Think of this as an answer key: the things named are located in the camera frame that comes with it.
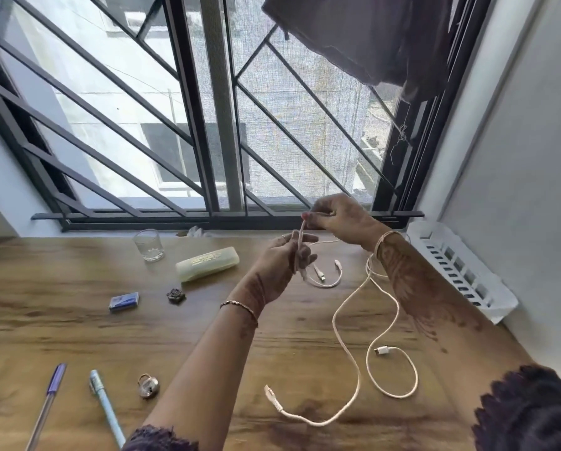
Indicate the person's right hand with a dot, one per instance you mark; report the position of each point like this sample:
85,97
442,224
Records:
348,220

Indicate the person's left hand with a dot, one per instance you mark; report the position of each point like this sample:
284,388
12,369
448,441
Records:
266,277

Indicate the person's left thumb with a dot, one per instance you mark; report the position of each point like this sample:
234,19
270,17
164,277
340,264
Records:
305,239

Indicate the person's right fingers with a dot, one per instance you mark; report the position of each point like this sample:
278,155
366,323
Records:
317,216

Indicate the person's right forearm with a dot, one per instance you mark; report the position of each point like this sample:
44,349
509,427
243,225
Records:
440,314

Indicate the person's left forearm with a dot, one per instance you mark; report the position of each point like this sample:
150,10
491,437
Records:
210,366

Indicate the gold bangle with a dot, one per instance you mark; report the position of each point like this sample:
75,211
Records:
385,240

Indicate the pale yellow plastic case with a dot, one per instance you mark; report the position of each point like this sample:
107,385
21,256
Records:
207,264

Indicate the crumpled white tissue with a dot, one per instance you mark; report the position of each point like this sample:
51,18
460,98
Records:
198,231

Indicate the small dark crumpled object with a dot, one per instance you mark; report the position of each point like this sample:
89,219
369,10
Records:
176,295

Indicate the white slotted plastic rack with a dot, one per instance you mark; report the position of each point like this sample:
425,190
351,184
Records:
459,272

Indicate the clear drinking glass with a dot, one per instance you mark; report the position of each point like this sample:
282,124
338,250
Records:
149,246

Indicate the dark hanging cloth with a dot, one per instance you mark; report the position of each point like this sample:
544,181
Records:
370,37

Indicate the small blue box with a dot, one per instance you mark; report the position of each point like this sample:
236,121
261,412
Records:
124,302

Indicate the black metal window grille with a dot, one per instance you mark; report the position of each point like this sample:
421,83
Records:
120,150

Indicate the silver padlock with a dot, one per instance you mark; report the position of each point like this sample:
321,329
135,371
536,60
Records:
147,387

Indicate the dark purple left sleeve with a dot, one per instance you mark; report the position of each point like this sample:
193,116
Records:
158,440

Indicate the dark purple sleeve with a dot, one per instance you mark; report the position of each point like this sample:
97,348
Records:
529,413
158,440

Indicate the light blue pen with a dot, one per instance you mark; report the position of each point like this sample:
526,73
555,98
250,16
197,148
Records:
106,406

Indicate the dark purple right sleeve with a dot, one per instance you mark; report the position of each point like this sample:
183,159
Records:
529,413

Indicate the purple ballpoint pen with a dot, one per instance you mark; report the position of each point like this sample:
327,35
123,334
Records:
45,408

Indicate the grey window frame post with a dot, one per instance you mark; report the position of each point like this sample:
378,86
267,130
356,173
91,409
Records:
219,103

